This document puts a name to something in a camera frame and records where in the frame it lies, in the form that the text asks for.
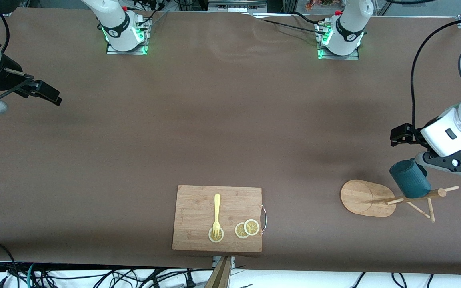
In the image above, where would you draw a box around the teal cup yellow inside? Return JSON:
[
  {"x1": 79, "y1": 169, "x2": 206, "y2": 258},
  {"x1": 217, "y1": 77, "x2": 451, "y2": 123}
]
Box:
[{"x1": 389, "y1": 158, "x2": 432, "y2": 200}]

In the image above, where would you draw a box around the wooden cup rack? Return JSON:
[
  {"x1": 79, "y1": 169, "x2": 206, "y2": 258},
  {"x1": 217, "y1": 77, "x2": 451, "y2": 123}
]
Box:
[{"x1": 340, "y1": 179, "x2": 460, "y2": 224}]

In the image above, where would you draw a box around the brown table cover sheet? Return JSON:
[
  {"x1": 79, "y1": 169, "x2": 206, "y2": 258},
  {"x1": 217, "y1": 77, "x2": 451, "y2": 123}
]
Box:
[{"x1": 0, "y1": 7, "x2": 461, "y2": 276}]

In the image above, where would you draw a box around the wooden cutting board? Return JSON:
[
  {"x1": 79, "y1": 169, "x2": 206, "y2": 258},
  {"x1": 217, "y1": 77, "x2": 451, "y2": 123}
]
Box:
[{"x1": 172, "y1": 185, "x2": 263, "y2": 253}]

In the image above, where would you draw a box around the yellow plastic fork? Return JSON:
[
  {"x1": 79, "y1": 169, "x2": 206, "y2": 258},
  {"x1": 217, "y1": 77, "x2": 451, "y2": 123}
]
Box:
[{"x1": 212, "y1": 194, "x2": 222, "y2": 240}]

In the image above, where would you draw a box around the grey metal device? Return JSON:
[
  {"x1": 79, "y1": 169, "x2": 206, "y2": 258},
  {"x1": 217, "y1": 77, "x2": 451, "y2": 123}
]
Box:
[{"x1": 208, "y1": 0, "x2": 268, "y2": 12}]

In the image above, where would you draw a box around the brown wooden beam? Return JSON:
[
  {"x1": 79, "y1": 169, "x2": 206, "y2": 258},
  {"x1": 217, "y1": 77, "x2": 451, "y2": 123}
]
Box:
[{"x1": 204, "y1": 257, "x2": 231, "y2": 288}]

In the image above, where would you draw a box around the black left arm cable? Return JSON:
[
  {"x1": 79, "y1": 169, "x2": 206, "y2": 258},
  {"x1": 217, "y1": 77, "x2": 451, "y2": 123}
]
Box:
[{"x1": 410, "y1": 17, "x2": 461, "y2": 128}]

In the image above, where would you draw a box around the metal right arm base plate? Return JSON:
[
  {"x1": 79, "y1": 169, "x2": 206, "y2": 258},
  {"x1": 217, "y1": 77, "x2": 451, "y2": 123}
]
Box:
[{"x1": 106, "y1": 16, "x2": 150, "y2": 56}]

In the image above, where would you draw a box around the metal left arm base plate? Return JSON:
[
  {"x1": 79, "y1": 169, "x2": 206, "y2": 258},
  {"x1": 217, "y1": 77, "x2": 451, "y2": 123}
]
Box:
[{"x1": 317, "y1": 20, "x2": 361, "y2": 60}]

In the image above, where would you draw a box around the black table cable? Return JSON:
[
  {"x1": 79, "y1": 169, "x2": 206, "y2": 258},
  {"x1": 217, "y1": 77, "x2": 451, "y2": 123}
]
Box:
[{"x1": 251, "y1": 14, "x2": 329, "y2": 36}]

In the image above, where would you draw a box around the teal floor cable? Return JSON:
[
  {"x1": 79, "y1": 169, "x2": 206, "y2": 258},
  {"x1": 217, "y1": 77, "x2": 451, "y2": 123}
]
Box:
[{"x1": 26, "y1": 263, "x2": 39, "y2": 288}]

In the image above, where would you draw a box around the metal clamp bracket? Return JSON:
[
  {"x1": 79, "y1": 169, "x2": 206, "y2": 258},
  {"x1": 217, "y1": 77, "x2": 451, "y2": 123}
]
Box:
[{"x1": 213, "y1": 256, "x2": 235, "y2": 269}]

